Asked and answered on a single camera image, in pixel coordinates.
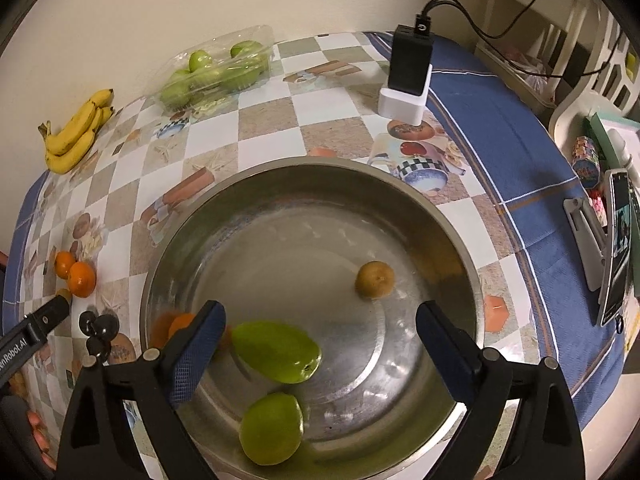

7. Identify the black power bank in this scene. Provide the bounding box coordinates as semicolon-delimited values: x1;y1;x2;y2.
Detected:
387;14;434;96

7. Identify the large steel bowl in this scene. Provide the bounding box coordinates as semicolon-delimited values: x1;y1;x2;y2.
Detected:
140;157;484;479

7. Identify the green box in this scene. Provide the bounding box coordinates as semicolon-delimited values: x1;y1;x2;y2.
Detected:
587;112;639;169

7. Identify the checkered blue tablecloth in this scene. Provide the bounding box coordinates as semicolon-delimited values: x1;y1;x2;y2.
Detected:
2;30;627;480

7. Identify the yellow banana bunch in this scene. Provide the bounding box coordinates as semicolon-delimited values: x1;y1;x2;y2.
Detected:
38;89;114;174

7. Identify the colourful patterned cup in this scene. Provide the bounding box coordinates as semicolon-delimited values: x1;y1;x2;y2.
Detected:
572;136;601;190

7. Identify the dark plum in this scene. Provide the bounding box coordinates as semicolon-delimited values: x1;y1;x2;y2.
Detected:
93;313;119;342
86;336;112;363
79;310;96;337

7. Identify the brown longan fruit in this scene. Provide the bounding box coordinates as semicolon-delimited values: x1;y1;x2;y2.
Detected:
56;288;73;304
355;261;395;299

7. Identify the clear plastic fruit tray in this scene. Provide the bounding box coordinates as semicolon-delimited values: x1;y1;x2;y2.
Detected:
145;25;274;116

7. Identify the green mango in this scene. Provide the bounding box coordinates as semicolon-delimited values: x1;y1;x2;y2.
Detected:
231;321;322;385
239;392;304;466

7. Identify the white chair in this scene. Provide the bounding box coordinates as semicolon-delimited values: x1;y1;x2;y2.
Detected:
474;0;640;137

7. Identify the white charger stand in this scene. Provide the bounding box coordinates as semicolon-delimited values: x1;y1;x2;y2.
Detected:
378;64;433;126

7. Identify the smartphone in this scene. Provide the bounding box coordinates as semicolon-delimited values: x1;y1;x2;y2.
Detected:
598;169;632;326

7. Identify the white phone stand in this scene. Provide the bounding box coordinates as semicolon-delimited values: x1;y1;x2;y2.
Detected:
563;197;605;292

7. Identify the orange tangerine large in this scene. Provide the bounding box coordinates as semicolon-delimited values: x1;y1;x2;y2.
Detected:
66;261;96;298

